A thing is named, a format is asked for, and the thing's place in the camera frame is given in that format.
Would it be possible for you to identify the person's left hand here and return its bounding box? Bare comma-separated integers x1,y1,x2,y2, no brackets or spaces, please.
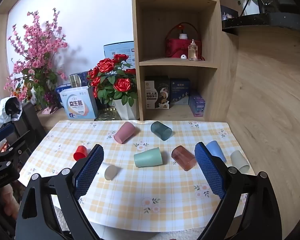
0,184,20,221

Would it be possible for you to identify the white flower pot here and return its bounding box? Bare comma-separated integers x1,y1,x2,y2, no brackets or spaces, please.
240,0,260,16

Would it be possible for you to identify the white faceted vase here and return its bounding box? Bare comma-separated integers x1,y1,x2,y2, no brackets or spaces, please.
112,98,138,121

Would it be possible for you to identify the white and blue carton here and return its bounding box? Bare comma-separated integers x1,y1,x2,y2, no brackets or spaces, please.
103,41,136,69

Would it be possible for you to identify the white box with blue print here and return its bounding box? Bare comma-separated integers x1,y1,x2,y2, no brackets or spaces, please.
59,86,98,120

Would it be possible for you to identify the frosted translucent cup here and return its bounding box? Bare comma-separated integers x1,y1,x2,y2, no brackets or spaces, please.
100,162,122,181

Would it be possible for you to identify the dark teal transparent cup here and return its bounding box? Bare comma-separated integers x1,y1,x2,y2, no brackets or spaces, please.
150,121,172,141

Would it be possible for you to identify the light blue cup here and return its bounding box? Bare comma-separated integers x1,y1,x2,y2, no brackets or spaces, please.
205,140,227,163

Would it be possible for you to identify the purple box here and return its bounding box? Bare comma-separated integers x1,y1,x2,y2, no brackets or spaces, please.
188,90,206,117

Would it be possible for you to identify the night city picture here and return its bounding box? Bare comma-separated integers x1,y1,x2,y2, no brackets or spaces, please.
220,5,239,22

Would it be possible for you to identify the mint green cup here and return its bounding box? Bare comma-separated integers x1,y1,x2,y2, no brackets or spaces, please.
133,147,163,168

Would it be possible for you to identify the yellow checked floral tablecloth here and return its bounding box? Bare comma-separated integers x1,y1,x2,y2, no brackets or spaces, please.
19,120,256,232

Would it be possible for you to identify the red cup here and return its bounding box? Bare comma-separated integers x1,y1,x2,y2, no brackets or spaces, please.
73,145,88,161

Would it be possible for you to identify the black speckled countertop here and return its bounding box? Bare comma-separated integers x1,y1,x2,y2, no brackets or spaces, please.
221,12,300,36

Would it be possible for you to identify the white cloth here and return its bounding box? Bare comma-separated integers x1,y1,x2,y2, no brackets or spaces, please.
0,86,23,132

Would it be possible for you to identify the gold metal tray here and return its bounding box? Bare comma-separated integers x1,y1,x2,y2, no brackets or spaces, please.
94,106,121,122

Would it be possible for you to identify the brown transparent cup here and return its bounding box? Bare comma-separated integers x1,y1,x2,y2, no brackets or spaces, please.
171,145,197,172

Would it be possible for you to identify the black chair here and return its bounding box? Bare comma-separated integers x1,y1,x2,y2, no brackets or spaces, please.
5,102,47,155

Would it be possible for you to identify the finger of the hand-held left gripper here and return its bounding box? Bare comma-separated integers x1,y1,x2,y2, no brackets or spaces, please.
0,124,16,147
0,138,25,164

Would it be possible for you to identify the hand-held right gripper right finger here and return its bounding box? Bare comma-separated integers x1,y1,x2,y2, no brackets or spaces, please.
194,142,283,240

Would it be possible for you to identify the black snack box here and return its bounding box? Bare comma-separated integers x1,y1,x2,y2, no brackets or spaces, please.
144,76,170,110

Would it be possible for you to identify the pink blossom flower bouquet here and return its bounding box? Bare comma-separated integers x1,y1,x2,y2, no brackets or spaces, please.
4,8,68,108

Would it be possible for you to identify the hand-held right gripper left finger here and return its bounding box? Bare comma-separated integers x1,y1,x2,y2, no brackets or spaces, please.
15,144,104,240

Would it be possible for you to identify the dark blue box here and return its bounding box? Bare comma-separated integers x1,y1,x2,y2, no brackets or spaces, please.
55,71,93,93

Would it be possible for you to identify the red rose bouquet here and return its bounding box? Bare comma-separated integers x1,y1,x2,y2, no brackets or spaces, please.
87,54,138,107

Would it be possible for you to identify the pink cup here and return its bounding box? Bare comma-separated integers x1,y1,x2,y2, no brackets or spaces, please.
114,121,136,144

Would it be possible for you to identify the pale grey cup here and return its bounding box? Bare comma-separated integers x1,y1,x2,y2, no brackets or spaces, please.
230,150,250,173

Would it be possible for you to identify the red gift basket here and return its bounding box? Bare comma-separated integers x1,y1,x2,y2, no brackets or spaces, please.
165,23,202,58

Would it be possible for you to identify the glass perfume bottle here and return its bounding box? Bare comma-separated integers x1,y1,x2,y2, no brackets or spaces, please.
188,39,198,61

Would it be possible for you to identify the wooden shelf unit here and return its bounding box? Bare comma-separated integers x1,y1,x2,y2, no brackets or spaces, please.
131,0,239,122

